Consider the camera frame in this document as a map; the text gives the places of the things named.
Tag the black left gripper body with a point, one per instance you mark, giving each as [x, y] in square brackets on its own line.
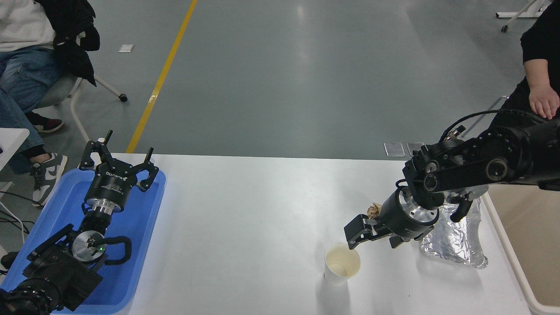
[109, 186]

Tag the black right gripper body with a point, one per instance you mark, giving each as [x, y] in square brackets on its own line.
[400, 216]

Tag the white paper cup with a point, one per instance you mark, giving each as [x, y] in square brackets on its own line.
[342, 262]

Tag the standing person's forearm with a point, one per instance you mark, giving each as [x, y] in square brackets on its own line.
[537, 74]

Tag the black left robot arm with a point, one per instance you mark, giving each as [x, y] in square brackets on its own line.
[52, 273]

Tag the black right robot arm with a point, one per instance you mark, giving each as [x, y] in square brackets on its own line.
[503, 153]

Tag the standing person's hand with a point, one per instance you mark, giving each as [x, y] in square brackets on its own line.
[544, 101]

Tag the crumpled tan paper ball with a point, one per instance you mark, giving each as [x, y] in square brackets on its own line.
[373, 211]

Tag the blue plastic tray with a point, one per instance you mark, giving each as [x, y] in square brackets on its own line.
[140, 227]

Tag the silver foil tray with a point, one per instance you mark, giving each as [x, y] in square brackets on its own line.
[455, 245]

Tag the metal floor plate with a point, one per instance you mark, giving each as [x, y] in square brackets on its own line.
[394, 149]
[413, 146]

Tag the grey white office chair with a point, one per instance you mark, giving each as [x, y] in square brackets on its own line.
[57, 94]

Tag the small white table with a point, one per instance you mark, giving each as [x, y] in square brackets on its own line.
[11, 140]

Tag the seated person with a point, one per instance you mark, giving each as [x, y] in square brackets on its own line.
[26, 78]

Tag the white paper scrap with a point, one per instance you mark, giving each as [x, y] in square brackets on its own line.
[126, 48]

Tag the black jacket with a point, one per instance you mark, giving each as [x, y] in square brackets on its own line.
[72, 35]

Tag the small black object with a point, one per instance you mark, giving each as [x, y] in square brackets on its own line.
[9, 259]

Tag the large pale bin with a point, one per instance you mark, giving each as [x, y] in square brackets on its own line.
[533, 245]

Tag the grey metal rod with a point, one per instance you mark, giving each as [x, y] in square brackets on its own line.
[494, 107]

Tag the standing person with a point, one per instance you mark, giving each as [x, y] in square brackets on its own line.
[544, 39]

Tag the white stand base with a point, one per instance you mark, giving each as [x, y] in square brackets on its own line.
[520, 14]

